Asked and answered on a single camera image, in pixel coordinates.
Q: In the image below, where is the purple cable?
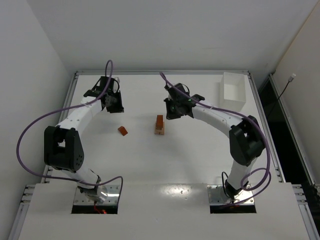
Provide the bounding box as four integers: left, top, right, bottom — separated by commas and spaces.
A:
15, 59, 124, 187
159, 71, 272, 209

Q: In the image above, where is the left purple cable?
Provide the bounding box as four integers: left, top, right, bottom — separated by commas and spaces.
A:
15, 59, 124, 187

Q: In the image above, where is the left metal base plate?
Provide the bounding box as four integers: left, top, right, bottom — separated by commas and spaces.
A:
73, 185, 120, 206

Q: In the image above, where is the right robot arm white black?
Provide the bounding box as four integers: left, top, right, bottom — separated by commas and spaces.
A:
164, 83, 265, 202

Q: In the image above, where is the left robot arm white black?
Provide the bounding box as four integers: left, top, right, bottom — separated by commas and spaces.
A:
44, 76, 124, 200

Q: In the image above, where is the black wall cable white plug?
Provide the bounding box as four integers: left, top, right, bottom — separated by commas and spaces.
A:
266, 73, 296, 120

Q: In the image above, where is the long light wood block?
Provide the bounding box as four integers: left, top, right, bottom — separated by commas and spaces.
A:
154, 128, 162, 135

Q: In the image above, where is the metal base plate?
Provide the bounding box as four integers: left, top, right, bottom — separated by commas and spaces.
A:
207, 184, 255, 207
73, 185, 120, 206

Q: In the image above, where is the aluminium table frame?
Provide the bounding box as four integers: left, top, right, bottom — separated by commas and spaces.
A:
7, 70, 320, 240

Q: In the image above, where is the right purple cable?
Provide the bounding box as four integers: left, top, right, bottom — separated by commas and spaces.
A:
159, 71, 272, 209

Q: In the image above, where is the light wood rectangular block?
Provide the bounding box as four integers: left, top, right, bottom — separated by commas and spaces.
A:
160, 122, 165, 135

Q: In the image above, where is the red arch wood block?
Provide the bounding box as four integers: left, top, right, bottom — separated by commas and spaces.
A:
117, 126, 128, 136

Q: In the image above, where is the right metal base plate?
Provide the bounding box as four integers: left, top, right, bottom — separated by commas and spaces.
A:
207, 184, 255, 207

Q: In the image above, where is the white perforated box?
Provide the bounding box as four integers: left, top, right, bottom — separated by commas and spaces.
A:
218, 72, 246, 112

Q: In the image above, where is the red small wood block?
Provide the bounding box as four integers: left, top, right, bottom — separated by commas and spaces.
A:
155, 115, 164, 130

